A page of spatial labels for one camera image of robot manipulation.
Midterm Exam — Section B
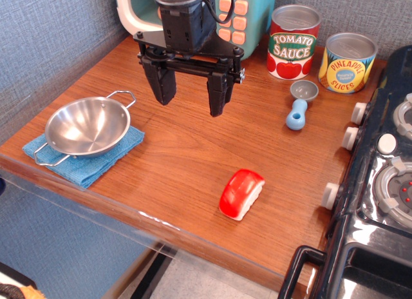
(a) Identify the teal toy microwave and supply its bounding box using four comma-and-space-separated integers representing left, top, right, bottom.
116, 0, 275, 60

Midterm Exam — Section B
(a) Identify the pineapple slices can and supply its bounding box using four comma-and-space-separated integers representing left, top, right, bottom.
318, 32, 378, 94

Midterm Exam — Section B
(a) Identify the tomato sauce can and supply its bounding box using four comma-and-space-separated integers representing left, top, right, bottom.
267, 5, 321, 80

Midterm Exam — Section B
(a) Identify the blue folded cloth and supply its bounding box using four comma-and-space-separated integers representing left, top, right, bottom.
23, 127, 145, 188

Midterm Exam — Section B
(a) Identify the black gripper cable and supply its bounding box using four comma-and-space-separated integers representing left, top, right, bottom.
202, 0, 235, 25

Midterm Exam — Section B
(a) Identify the red and white toy sushi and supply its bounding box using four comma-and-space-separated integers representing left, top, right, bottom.
219, 169, 265, 221

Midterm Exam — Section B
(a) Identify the white stove knob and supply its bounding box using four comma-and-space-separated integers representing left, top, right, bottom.
321, 182, 340, 210
341, 127, 359, 151
351, 102, 368, 126

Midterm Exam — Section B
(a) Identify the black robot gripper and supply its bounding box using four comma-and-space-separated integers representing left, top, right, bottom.
133, 0, 245, 117

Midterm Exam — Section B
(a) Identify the steel bowl with wire handles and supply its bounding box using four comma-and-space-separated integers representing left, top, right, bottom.
33, 90, 136, 167

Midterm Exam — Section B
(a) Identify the white stove knob lower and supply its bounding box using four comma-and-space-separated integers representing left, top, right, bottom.
321, 182, 340, 210

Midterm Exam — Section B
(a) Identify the black toy stove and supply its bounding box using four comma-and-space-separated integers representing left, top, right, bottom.
279, 46, 411, 298

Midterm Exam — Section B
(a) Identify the white stove knob upper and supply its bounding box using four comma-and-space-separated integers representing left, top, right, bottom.
351, 102, 368, 126

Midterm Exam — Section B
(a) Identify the white stove knob middle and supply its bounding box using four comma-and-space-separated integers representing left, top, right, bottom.
341, 127, 359, 151

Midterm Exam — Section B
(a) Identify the blue and grey measuring spoon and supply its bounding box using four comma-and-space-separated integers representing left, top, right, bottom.
286, 80, 319, 131

